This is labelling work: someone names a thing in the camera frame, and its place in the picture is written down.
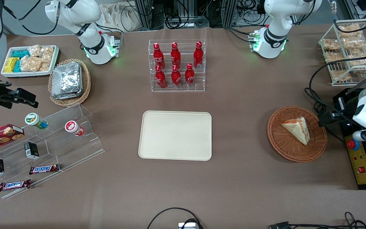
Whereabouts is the green lidded cup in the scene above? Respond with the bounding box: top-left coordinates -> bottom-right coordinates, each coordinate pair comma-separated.
24,113 -> 49,130

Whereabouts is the triangular sandwich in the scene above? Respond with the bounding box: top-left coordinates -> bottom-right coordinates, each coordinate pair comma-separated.
281,116 -> 310,145

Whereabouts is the yellow control panel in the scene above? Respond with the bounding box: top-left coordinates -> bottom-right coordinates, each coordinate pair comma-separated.
344,134 -> 366,185

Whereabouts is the red lidded cup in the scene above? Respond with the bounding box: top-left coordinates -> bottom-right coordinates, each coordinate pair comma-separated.
64,120 -> 85,137

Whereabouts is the snickers bar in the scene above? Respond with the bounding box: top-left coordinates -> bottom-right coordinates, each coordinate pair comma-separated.
0,179 -> 32,192
29,163 -> 61,175

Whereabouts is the black cable with connector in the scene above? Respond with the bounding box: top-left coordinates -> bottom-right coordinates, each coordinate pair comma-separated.
268,212 -> 366,229

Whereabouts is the round brown wicker basket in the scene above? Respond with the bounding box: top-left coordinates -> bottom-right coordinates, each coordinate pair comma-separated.
267,106 -> 328,163

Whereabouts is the coiled black cable bundle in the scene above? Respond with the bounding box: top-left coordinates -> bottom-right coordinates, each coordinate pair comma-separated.
163,0 -> 210,30

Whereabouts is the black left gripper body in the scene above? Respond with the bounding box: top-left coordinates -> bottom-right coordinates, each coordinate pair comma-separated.
339,106 -> 357,126

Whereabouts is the white rectangular snack tray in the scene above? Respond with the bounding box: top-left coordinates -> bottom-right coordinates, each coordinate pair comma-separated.
1,45 -> 60,79

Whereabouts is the clear acrylic bottle rack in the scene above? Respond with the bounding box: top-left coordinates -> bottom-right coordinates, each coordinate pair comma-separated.
148,39 -> 206,93

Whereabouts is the black looped cable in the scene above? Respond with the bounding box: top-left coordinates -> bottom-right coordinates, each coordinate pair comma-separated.
146,207 -> 204,229

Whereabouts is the oval light wicker basket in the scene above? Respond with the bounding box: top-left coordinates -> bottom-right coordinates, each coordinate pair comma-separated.
48,59 -> 92,107

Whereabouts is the white wire rack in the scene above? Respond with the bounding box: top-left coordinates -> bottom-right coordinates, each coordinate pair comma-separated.
318,18 -> 366,87

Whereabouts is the yellow snack pack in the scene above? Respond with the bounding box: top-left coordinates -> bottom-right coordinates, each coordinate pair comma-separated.
4,57 -> 20,73

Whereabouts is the beige cloth bag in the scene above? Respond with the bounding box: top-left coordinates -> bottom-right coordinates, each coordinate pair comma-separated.
99,3 -> 141,32

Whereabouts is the silver foil packet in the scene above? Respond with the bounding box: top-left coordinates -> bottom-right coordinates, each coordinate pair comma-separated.
51,62 -> 83,100

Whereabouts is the black table cable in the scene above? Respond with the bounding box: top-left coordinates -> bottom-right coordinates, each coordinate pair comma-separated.
304,87 -> 346,143

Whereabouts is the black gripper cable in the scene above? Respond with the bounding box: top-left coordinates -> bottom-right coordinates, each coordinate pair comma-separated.
304,57 -> 366,120

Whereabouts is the clear acrylic stepped stand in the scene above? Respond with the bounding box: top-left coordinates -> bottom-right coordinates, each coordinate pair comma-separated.
0,103 -> 105,200

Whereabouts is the aluminium frame post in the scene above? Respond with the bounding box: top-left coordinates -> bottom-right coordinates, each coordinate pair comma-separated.
220,0 -> 238,28
134,0 -> 159,31

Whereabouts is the red cola bottle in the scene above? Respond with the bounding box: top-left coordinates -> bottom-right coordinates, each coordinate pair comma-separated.
193,41 -> 204,69
155,65 -> 167,89
171,42 -> 181,68
185,63 -> 195,88
153,42 -> 166,70
171,65 -> 182,88

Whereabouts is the clear bag of pastry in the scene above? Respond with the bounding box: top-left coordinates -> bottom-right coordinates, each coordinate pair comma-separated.
324,51 -> 342,64
338,24 -> 363,36
342,36 -> 366,50
322,38 -> 341,52
330,70 -> 352,82
346,55 -> 366,68

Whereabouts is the beige plastic tray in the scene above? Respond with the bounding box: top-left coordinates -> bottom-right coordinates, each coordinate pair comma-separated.
138,110 -> 213,161

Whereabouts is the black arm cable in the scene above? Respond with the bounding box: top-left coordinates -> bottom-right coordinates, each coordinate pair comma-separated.
3,0 -> 60,36

